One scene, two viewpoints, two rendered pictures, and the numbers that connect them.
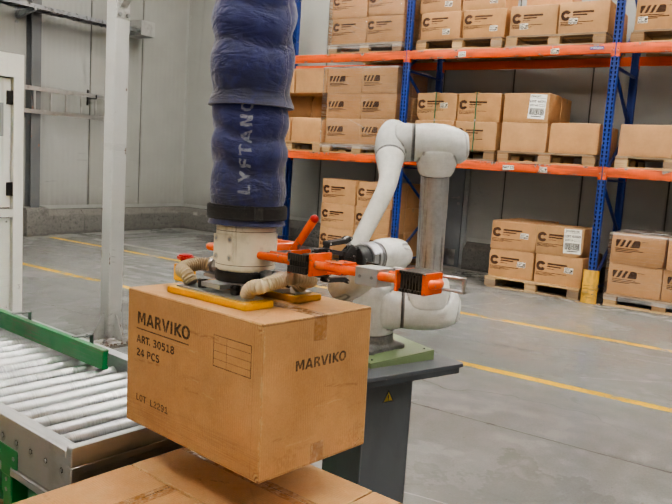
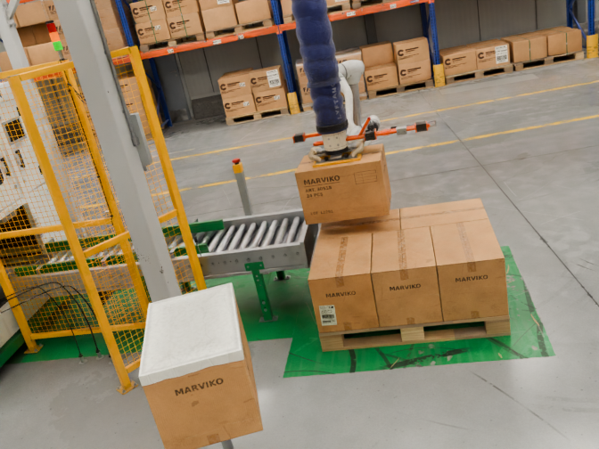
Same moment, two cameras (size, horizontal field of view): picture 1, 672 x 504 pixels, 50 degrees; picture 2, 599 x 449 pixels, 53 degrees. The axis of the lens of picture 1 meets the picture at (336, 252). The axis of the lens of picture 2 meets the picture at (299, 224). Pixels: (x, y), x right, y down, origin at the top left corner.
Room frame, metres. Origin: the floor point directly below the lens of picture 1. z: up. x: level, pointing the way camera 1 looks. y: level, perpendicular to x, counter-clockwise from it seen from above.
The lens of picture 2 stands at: (-1.48, 2.49, 2.28)
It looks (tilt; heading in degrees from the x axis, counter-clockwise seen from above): 22 degrees down; 333
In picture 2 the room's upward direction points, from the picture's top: 12 degrees counter-clockwise
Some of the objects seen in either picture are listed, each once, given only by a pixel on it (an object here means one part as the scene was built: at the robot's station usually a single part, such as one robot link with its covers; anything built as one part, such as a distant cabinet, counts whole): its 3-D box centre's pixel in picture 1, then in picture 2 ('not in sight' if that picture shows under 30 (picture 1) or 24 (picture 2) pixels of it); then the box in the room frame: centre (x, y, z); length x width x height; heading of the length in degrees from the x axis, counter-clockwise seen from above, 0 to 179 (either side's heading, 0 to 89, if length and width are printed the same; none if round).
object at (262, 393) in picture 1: (244, 364); (345, 183); (2.01, 0.24, 0.87); 0.60 x 0.40 x 0.40; 48
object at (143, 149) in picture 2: not in sight; (128, 141); (1.98, 1.66, 1.62); 0.20 x 0.05 x 0.30; 51
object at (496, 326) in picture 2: not in sight; (409, 295); (1.55, 0.17, 0.07); 1.20 x 1.00 x 0.14; 51
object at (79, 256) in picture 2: not in sight; (129, 224); (2.30, 1.74, 1.05); 0.87 x 0.10 x 2.10; 103
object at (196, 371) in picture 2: not in sight; (201, 363); (0.80, 1.92, 0.82); 0.60 x 0.40 x 0.40; 158
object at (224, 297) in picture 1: (218, 290); (336, 159); (1.95, 0.32, 1.09); 0.34 x 0.10 x 0.05; 49
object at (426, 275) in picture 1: (418, 281); (421, 126); (1.62, -0.19, 1.20); 0.08 x 0.07 x 0.05; 49
